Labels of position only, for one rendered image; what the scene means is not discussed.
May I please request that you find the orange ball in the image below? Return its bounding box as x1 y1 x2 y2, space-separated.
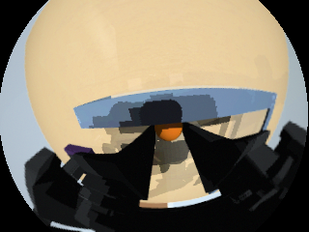
154 123 183 140

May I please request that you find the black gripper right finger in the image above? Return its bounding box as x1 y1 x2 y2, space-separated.
183 121 270 193

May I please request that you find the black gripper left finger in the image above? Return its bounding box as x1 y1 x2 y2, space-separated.
73 125 155 201

